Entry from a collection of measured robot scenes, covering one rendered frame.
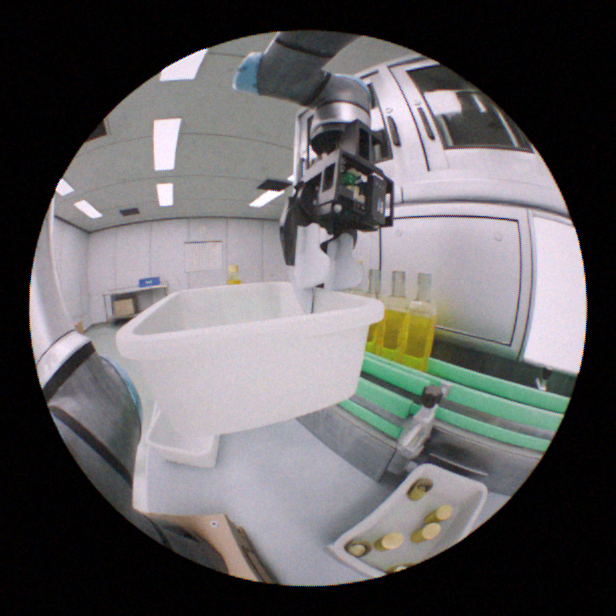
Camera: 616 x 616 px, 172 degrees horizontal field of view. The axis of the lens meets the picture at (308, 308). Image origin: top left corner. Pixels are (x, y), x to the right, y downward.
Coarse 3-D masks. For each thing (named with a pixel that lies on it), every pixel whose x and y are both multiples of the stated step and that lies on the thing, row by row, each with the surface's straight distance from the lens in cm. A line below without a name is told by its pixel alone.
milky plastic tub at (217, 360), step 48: (240, 288) 30; (288, 288) 27; (144, 336) 10; (192, 336) 9; (240, 336) 9; (288, 336) 9; (336, 336) 12; (192, 384) 11; (240, 384) 11; (288, 384) 12; (336, 384) 14; (192, 432) 13
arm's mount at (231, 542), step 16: (144, 512) 39; (192, 528) 34; (208, 528) 33; (224, 528) 32; (240, 528) 41; (224, 544) 31; (240, 544) 34; (224, 560) 31; (240, 560) 30; (256, 560) 36; (240, 576) 31; (256, 576) 30
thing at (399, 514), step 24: (408, 480) 37; (432, 480) 42; (456, 480) 40; (384, 504) 34; (408, 504) 43; (432, 504) 45; (456, 504) 46; (480, 504) 40; (360, 528) 32; (384, 528) 40; (408, 528) 41; (456, 528) 41; (336, 552) 31; (384, 552) 39; (408, 552) 41; (432, 552) 41
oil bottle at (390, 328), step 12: (384, 300) 42; (396, 300) 40; (408, 300) 42; (384, 312) 41; (396, 312) 40; (384, 324) 42; (396, 324) 40; (384, 336) 42; (396, 336) 41; (384, 348) 43; (396, 348) 42; (396, 360) 43
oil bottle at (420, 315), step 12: (420, 300) 39; (408, 312) 39; (420, 312) 38; (432, 312) 39; (408, 324) 39; (420, 324) 38; (432, 324) 40; (408, 336) 40; (420, 336) 39; (432, 336) 42; (408, 348) 40; (420, 348) 39; (408, 360) 41; (420, 360) 40
